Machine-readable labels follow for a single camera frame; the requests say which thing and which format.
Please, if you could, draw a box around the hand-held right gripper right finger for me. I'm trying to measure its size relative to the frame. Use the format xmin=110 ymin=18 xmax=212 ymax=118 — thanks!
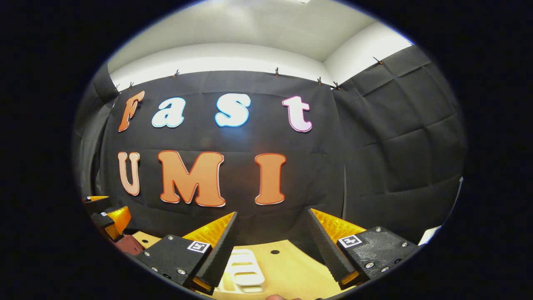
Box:
xmin=308 ymin=208 xmax=421 ymax=290

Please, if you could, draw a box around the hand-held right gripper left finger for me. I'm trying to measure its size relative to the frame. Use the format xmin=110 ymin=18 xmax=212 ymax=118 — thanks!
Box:
xmin=135 ymin=211 xmax=239 ymax=295

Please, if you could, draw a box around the maroon schoolbag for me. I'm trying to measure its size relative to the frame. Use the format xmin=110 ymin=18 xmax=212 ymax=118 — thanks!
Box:
xmin=115 ymin=234 xmax=145 ymax=256

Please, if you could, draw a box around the cream plastic bookshelf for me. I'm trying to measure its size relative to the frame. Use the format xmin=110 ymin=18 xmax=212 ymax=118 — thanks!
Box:
xmin=217 ymin=249 xmax=266 ymax=293

